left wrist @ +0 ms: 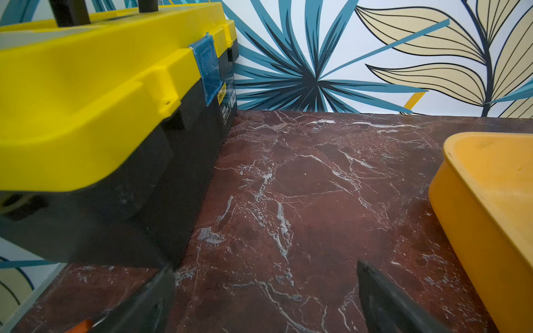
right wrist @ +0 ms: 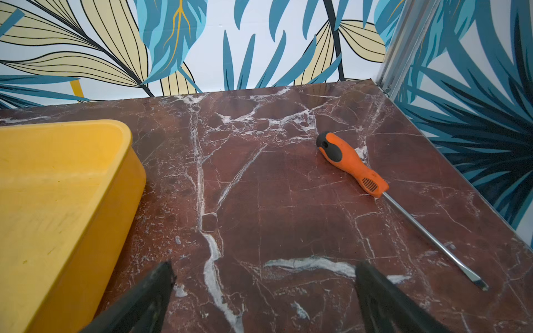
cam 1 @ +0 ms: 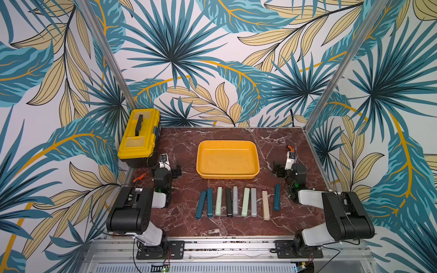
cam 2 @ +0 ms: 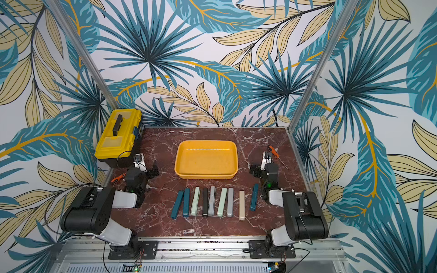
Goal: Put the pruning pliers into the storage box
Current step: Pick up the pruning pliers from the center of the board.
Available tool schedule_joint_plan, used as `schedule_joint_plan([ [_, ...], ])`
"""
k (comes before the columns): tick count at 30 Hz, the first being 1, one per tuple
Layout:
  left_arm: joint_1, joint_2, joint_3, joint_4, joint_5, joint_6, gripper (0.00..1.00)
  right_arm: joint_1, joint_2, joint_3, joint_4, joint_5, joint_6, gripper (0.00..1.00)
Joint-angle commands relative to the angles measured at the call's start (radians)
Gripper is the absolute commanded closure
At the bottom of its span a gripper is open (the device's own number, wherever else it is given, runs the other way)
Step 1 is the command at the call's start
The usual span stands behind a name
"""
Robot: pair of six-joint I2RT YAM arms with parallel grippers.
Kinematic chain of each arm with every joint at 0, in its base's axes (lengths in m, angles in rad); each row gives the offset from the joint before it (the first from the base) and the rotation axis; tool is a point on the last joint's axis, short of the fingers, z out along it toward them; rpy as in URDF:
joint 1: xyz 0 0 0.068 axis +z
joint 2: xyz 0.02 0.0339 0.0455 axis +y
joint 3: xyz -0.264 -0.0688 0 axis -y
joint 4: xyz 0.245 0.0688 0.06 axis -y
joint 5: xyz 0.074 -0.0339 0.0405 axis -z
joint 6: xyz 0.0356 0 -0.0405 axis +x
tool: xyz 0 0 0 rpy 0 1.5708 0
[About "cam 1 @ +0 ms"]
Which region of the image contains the dark teal pruner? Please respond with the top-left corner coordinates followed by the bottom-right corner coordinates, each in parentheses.
top-left (274, 183), bottom-right (281, 212)
top-left (195, 191), bottom-right (207, 220)
top-left (207, 188), bottom-right (213, 218)

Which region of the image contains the light green pruner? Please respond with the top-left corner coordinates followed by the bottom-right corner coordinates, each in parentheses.
top-left (215, 187), bottom-right (223, 217)
top-left (241, 188), bottom-right (250, 217)

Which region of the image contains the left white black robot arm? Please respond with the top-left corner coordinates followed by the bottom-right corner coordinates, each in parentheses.
top-left (106, 164), bottom-right (182, 251)

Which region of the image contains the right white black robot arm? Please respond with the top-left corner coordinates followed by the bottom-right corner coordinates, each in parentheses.
top-left (272, 163), bottom-right (375, 251)

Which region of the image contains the yellow plastic storage tray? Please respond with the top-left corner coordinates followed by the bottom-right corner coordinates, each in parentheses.
top-left (196, 140), bottom-right (260, 180)

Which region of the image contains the grey pruner right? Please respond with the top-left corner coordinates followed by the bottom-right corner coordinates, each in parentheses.
top-left (250, 188), bottom-right (257, 217)

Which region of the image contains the grey pruner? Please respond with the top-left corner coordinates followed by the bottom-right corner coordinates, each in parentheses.
top-left (250, 188), bottom-right (257, 217)
top-left (232, 186), bottom-right (239, 216)

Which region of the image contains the beige pruner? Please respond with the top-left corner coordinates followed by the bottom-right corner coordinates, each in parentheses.
top-left (262, 191), bottom-right (270, 221)

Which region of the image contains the yellow black toolbox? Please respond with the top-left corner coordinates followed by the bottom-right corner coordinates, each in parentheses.
top-left (118, 109), bottom-right (161, 168)

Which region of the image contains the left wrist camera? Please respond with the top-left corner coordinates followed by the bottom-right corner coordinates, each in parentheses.
top-left (159, 154), bottom-right (169, 165)

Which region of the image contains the right aluminium corner post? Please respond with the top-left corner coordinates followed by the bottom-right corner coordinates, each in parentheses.
top-left (303, 0), bottom-right (389, 135)

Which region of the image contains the aluminium corner post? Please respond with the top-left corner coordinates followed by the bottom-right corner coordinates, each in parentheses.
top-left (76, 0), bottom-right (137, 109)
top-left (303, 0), bottom-right (389, 135)

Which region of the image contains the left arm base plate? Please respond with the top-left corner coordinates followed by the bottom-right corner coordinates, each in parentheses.
top-left (135, 241), bottom-right (185, 260)

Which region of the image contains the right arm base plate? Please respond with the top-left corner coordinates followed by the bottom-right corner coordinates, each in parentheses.
top-left (270, 240), bottom-right (323, 260)

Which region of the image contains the aluminium front rail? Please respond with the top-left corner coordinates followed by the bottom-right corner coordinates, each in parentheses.
top-left (79, 236), bottom-right (377, 273)

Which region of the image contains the left aluminium corner post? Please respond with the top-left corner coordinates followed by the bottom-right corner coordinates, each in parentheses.
top-left (76, 0), bottom-right (137, 109)

